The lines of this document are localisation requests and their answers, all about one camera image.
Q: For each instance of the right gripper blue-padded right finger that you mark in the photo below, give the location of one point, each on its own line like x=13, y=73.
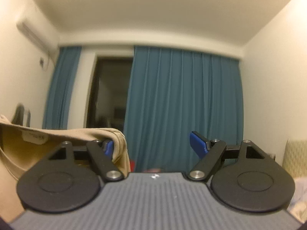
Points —
x=210, y=153

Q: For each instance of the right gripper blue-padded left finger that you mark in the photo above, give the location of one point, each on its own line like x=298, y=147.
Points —
x=102, y=165

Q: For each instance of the tan printed t-shirt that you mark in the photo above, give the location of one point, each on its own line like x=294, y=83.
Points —
x=22, y=147

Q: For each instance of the red bag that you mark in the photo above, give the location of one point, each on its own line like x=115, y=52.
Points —
x=132, y=165

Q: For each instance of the blue curtain left panel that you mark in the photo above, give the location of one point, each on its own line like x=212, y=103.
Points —
x=61, y=87

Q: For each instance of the blue curtain panel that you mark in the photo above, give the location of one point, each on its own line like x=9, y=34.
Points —
x=61, y=87
x=173, y=92

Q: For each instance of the dark window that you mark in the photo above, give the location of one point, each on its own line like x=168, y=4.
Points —
x=109, y=90

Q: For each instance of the blue curtain right panel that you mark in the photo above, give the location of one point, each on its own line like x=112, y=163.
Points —
x=173, y=92

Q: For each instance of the quilted beige headboard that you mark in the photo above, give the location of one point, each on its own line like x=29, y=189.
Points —
x=294, y=161

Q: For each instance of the pastel tie-dye duvet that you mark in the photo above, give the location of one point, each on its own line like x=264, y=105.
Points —
x=298, y=203

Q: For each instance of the wavy frame vanity mirror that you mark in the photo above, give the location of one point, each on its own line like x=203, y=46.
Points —
x=22, y=116

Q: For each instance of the white wall air conditioner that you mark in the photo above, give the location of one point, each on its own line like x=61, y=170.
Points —
x=38, y=29

